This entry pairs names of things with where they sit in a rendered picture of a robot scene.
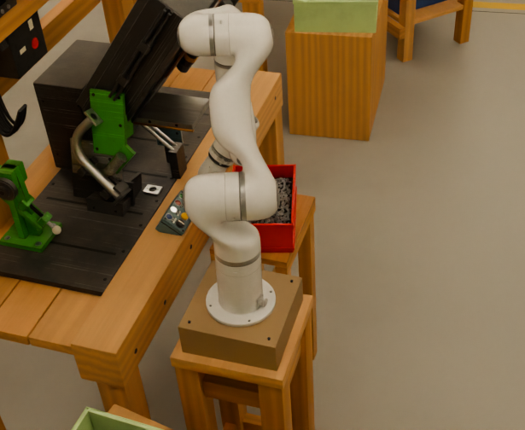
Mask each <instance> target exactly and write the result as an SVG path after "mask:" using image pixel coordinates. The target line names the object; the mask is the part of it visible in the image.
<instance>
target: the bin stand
mask: <svg viewBox="0 0 525 430"><path fill-rule="evenodd" d="M315 210H316V204H315V197H314V196H308V195H297V197H296V220H295V250H294V252H293V253H261V268H262V270H264V264H269V265H275V267H274V269H273V271H272V272H276V273H281V274H286V275H291V266H292V264H293V263H294V260H295V257H296V254H297V253H298V263H299V277H302V287H303V294H308V295H312V297H313V306H312V360H314V358H315V357H316V354H317V318H316V282H315V247H314V213H315ZM209 250H210V256H211V262H212V260H214V261H215V256H214V247H213V244H212V246H211V247H210V249H209Z"/></svg>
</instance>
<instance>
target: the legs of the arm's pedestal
mask: <svg viewBox="0 0 525 430"><path fill-rule="evenodd" d="M174 368H175V372H176V376H177V381H178V389H179V393H180V398H181V402H182V407H183V412H184V419H185V424H186V428H187V430H218V425H217V420H216V415H215V408H214V403H213V399H214V398H216V399H218V400H219V407H220V413H221V418H222V424H223V430H315V425H314V397H313V367H312V311H311V312H310V315H309V317H308V320H307V323H306V327H305V329H304V332H303V335H302V337H301V340H300V344H299V346H298V349H297V352H296V354H295V359H294V361H293V363H292V366H291V369H290V371H289V376H288V379H287V380H286V383H285V386H284V389H278V388H274V387H269V386H262V385H258V384H254V383H249V382H246V381H238V380H233V379H229V378H225V377H221V376H217V375H210V374H205V373H201V372H196V371H192V370H188V369H180V368H176V367H174ZM247 406H252V407H255V408H260V415H254V414H249V413H248V412H247Z"/></svg>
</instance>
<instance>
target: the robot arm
mask: <svg viewBox="0 0 525 430"><path fill-rule="evenodd" d="M177 37H178V44H179V46H180V47H181V49H182V50H183V51H184V52H186V53H188V54H190V55H195V56H213V57H214V67H215V77H216V83H215V84H214V85H213V87H212V89H211V92H210V96H209V107H210V120H211V126H212V131H213V135H214V137H215V140H214V142H213V144H212V145H211V147H210V148H209V152H208V157H207V158H206V159H205V160H204V162H203V163H202V165H201V167H200V168H199V170H198V175H196V176H194V177H192V178H191V179H190V180H189V181H188V182H187V183H186V184H185V186H184V189H183V204H184V210H185V212H186V214H187V215H188V217H189V219H190V220H191V221H192V222H193V224H194V225H196V226H197V227H198V228H199V229H200V230H201V231H203V232H204V233H205V234H207V235H208V236H209V237H211V238H212V239H213V247H214V256H215V264H216V274H217V282H216V283H215V284H214V285H213V286H212V287H211V288H210V289H209V291H208V293H207V297H206V304H207V311H208V312H209V314H210V315H211V316H212V317H213V319H215V320H216V321H218V322H219V323H222V324H224V325H227V326H231V327H247V326H251V325H255V324H256V323H260V322H262V321H263V320H265V319H266V318H267V317H268V316H270V315H271V313H272V311H273V310H274V307H275V304H276V295H275V292H274V290H273V288H272V287H271V285H270V284H269V283H268V282H266V281H265V280H263V279H262V268H261V247H260V233H259V231H258V230H257V229H256V228H255V227H254V226H253V225H252V224H251V223H249V222H247V221H251V220H261V219H266V218H269V217H271V216H272V215H274V214H275V213H276V211H277V209H278V208H279V205H280V193H279V189H278V186H277V183H276V180H275V178H274V177H273V176H272V174H271V171H270V170H269V168H268V166H267V164H266V163H265V161H264V159H263V157H262V155H261V153H260V151H259V149H258V146H257V142H256V131H257V129H258V128H259V126H260V122H259V121H258V119H257V118H256V117H255V116H254V110H253V107H252V102H251V95H250V92H251V84H252V80H253V78H254V75H255V74H256V73H257V71H258V70H259V68H260V67H261V65H262V64H263V63H264V61H265V60H266V58H267V57H268V55H269V54H270V53H271V50H272V47H273V44H274V32H273V29H272V27H271V23H270V22H269V21H268V20H267V19H266V18H265V17H264V16H262V15H259V14H256V13H241V11H240V10H239V9H237V8H236V7H234V6H233V5H229V4H226V5H223V6H220V7H217V8H211V9H202V10H198V11H195V12H192V13H190V14H189V15H187V16H185V17H184V18H183V19H182V20H181V22H180V23H179V26H178V31H177ZM234 163H235V164H237V165H238V166H242V171H236V172H225V171H226V168H227V167H229V166H232V165H233V164H234Z"/></svg>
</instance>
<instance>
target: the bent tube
mask: <svg viewBox="0 0 525 430"><path fill-rule="evenodd" d="M84 114H85V115H86V116H87V117H86V118H85V119H84V120H83V121H82V122H81V123H80V124H79V125H78V127H77V128H76V129H75V131H74V133H73V137H72V148H73V153H74V155H75V157H76V159H77V161H78V162H79V163H80V165H82V166H83V167H84V168H85V169H86V170H87V171H88V172H89V173H90V174H91V175H92V176H93V177H94V178H95V179H96V180H97V181H98V182H99V183H100V184H101V185H102V186H103V187H104V188H105V189H106V190H107V191H108V192H109V193H110V194H111V195H112V196H113V197H114V198H115V199H116V198H117V197H118V196H119V194H118V193H117V192H116V191H115V190H114V189H113V187H114V186H115V185H114V184H113V183H112V182H111V181H110V180H109V179H108V178H107V177H106V176H105V175H104V174H103V173H102V172H101V171H100V170H99V169H98V168H97V167H96V166H95V165H94V164H93V163H92V162H91V161H90V160H89V159H88V158H87V157H86V156H85V153H84V151H83V149H82V145H81V141H82V137H83V135H84V134H85V133H86V132H87V131H88V130H89V129H90V128H91V127H92V126H93V125H94V126H97V125H99V124H101V123H102V122H103V120H102V119H101V118H100V117H99V116H98V115H97V113H96V112H95V111H94V110H93V109H92V108H90V109H88V110H87V111H85V112H84Z"/></svg>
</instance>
